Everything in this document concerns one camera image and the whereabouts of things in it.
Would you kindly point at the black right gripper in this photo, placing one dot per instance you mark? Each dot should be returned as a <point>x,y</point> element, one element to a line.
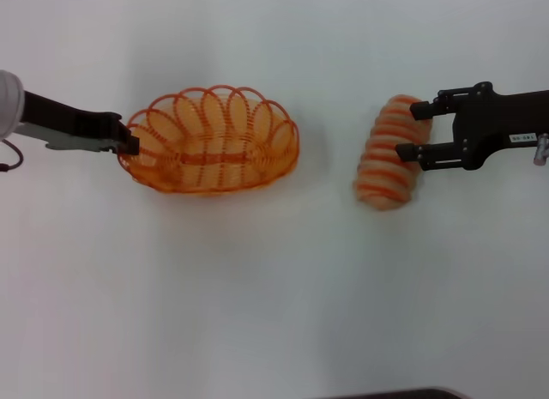
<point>497,120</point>

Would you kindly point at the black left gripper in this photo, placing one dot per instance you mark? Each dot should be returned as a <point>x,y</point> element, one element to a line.
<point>73,120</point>

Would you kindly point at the orange striped bread loaf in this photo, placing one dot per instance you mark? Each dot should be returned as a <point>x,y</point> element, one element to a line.
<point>386,158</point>

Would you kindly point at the orange woven plastic basket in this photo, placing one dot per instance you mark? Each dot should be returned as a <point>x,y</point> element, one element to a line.
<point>214,158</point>

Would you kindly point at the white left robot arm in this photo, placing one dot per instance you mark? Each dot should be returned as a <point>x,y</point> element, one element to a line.
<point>8,103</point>

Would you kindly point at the dark robot chest edge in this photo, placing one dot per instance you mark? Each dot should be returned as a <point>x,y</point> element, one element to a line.
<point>394,393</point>

